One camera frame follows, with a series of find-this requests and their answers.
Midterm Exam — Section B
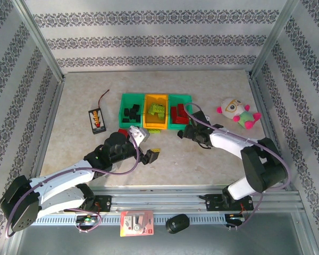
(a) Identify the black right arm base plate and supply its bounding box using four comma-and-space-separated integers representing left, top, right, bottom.
205, 193, 254, 213

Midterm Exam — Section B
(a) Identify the small wired circuit board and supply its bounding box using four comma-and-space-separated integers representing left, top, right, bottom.
74, 212, 104, 233
224, 212, 247, 232

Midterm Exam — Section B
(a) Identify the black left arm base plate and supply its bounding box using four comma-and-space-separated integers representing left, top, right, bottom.
94, 195, 113, 213

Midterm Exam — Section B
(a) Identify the red retail blister pack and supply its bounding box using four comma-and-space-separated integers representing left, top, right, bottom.
119, 210, 155, 237

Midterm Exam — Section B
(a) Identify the black round device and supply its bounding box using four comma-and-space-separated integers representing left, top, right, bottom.
165, 213, 190, 235

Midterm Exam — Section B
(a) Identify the black connector board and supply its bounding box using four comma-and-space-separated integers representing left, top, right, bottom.
88, 107, 107, 135

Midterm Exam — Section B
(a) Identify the yellow plastic bin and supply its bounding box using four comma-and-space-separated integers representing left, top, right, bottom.
143, 93, 170, 130

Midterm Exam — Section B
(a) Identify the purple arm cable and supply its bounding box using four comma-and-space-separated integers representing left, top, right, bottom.
4, 132, 140, 239
183, 102, 292, 230

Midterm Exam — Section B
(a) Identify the green plastic bin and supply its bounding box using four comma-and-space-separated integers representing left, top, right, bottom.
119, 92, 146, 129
167, 93, 194, 131

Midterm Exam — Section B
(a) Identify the perforated metal cable tray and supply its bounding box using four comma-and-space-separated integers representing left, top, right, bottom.
31, 214, 247, 226

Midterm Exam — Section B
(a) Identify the red black wire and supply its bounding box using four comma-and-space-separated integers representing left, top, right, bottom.
98, 89, 111, 110

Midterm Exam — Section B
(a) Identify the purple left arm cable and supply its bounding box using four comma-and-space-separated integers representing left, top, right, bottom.
4, 132, 140, 239

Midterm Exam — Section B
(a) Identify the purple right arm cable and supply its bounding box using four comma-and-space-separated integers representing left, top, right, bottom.
183, 102, 292, 230

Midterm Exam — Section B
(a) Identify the aluminium frame post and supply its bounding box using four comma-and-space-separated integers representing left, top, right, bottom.
12, 0, 66, 81
249, 0, 300, 78

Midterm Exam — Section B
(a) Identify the aluminium mounting rail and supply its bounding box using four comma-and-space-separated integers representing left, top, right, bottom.
18, 184, 305, 214

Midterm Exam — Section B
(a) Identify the white pink plush toy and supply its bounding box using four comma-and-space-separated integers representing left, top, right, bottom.
216, 97, 263, 130

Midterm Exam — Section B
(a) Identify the aluminium frame side rail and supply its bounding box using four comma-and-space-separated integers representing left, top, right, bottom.
29, 79, 66, 192
249, 76, 293, 191

